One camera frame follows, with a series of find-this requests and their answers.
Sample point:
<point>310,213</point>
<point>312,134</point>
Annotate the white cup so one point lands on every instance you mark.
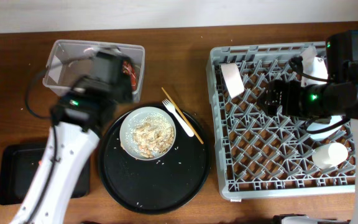
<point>330,155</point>

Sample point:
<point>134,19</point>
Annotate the pink bowl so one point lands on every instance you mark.
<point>232,79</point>

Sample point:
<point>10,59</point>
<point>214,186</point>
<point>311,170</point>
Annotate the grey dishwasher rack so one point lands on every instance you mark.
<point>259,156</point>

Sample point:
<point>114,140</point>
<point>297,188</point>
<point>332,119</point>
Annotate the clear plastic bin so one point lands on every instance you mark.
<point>61,59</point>

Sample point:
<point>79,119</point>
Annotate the grey plate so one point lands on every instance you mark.
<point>130,121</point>

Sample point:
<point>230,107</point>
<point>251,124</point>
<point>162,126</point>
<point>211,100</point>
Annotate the wooden chopstick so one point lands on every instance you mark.
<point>182,115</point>

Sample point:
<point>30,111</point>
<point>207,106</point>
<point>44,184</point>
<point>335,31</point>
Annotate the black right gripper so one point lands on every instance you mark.
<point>270,101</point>

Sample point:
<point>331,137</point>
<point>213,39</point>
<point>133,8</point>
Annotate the round black tray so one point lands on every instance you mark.
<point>160,185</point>

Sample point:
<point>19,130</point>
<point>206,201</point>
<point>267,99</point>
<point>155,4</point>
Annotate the red snack wrapper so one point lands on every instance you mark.
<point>132,76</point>

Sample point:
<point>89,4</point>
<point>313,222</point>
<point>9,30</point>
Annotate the rice and peanut shells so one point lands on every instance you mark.
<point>153,136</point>

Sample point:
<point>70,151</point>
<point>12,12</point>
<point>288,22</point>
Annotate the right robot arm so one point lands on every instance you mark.
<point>336,95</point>

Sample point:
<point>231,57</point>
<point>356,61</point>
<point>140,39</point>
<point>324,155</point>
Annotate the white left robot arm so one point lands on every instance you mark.
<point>77,122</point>

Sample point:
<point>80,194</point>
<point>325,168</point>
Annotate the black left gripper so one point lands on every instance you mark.
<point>124,78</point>

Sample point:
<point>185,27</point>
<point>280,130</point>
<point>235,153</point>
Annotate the rectangular black tray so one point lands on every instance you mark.
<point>18,167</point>

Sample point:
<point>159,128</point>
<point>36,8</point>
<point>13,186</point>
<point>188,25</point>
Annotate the white plastic fork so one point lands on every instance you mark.
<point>177,116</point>

